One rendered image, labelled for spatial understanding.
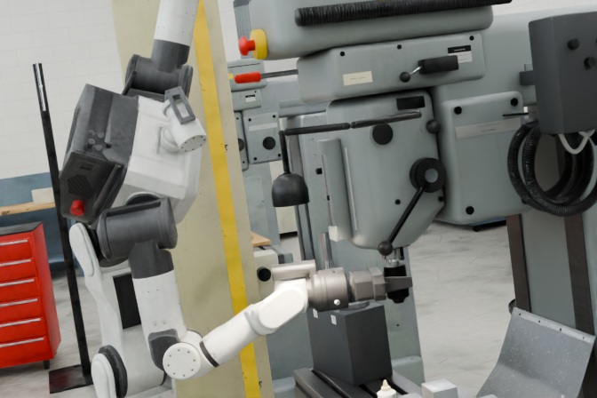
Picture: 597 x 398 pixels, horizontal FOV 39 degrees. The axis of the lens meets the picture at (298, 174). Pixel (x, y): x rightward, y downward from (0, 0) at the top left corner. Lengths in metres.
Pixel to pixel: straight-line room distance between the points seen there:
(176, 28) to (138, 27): 1.38
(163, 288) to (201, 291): 1.70
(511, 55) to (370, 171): 0.38
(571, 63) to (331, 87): 0.44
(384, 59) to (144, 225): 0.59
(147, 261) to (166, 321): 0.13
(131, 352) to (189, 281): 1.29
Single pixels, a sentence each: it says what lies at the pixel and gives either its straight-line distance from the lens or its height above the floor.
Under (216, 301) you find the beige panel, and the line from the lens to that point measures 3.51.
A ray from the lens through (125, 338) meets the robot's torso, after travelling 2.20.
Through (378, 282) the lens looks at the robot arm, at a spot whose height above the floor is 1.24.
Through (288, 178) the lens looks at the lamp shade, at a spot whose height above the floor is 1.49.
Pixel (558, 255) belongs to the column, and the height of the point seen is 1.22.
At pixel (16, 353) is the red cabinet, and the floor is 0.17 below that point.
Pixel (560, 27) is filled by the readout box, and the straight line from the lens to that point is 1.56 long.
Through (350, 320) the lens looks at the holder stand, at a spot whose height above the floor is 1.07.
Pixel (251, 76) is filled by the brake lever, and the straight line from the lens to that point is 1.80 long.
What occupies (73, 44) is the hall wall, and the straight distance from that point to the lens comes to 10.72.
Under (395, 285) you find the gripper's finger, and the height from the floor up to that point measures 1.23.
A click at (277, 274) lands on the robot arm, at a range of 1.79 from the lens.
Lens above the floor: 1.64
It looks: 5 degrees down
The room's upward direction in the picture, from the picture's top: 8 degrees counter-clockwise
